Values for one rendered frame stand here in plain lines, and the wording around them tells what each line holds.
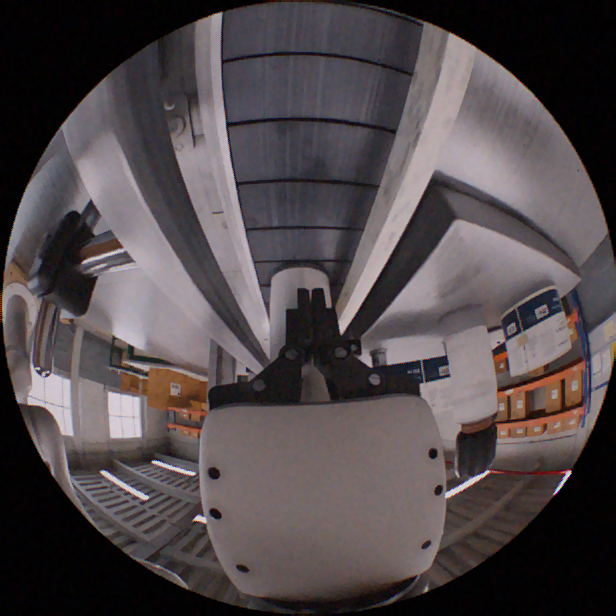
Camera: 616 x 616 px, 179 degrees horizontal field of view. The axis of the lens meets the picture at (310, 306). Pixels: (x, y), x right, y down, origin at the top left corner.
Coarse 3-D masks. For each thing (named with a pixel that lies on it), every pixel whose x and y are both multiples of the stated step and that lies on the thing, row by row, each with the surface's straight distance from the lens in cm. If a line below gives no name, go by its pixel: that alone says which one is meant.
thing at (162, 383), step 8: (152, 368) 216; (160, 368) 209; (152, 376) 215; (160, 376) 208; (168, 376) 201; (176, 376) 211; (184, 376) 222; (152, 384) 214; (160, 384) 207; (168, 384) 201; (176, 384) 211; (184, 384) 222; (152, 392) 214; (160, 392) 207; (168, 392) 201; (176, 392) 211; (184, 392) 222; (152, 400) 212; (160, 400) 205; (176, 400) 207; (184, 400) 219; (160, 408) 204
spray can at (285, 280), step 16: (288, 272) 18; (304, 272) 17; (320, 272) 18; (272, 288) 18; (288, 288) 17; (272, 304) 18; (288, 304) 16; (272, 320) 17; (272, 336) 17; (272, 352) 16; (304, 384) 15; (320, 384) 15; (304, 400) 15; (320, 400) 15
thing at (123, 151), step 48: (144, 48) 4; (96, 96) 3; (144, 96) 4; (96, 144) 4; (144, 144) 4; (96, 192) 4; (144, 192) 4; (144, 240) 4; (192, 240) 5; (192, 288) 5; (240, 336) 9
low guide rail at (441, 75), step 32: (448, 32) 9; (416, 64) 10; (448, 64) 9; (416, 96) 9; (448, 96) 9; (416, 128) 9; (448, 128) 9; (416, 160) 9; (384, 192) 11; (416, 192) 10; (384, 224) 11; (384, 256) 13; (352, 288) 16
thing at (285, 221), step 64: (320, 0) 12; (256, 64) 11; (320, 64) 11; (384, 64) 11; (256, 128) 11; (320, 128) 11; (384, 128) 12; (256, 192) 13; (320, 192) 13; (256, 256) 18; (320, 256) 18
